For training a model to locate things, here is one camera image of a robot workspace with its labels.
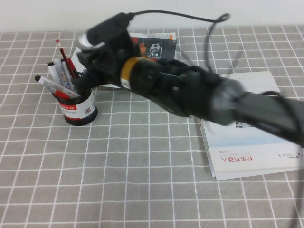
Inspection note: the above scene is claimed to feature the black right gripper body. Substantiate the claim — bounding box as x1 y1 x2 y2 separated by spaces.
119 56 219 120

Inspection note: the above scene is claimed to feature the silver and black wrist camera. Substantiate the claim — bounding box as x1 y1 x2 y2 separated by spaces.
78 11 133 52

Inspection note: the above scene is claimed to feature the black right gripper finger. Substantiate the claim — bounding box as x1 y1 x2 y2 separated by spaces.
70 68 120 90
76 47 120 70

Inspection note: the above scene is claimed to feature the black cable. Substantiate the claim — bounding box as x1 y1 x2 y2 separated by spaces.
129 9 304 228

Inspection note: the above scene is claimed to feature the white marker with red band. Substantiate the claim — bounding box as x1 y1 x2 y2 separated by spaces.
34 75 81 98

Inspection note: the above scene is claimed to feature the white marker with black cap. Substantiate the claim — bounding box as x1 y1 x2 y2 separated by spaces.
47 61 61 83
60 58 77 92

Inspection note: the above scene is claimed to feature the red pencil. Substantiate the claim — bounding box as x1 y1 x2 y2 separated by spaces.
55 39 78 79

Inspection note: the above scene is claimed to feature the brochure with desert photo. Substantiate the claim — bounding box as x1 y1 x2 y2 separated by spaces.
200 70 300 173

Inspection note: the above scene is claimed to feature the grey checked tablecloth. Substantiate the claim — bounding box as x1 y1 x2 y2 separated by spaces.
0 23 304 228

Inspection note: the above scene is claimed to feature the white paint-print marker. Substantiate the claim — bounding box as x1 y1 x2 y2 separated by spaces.
53 58 73 90

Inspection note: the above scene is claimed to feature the black mesh pen holder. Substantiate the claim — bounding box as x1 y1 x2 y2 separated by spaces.
51 80 98 127

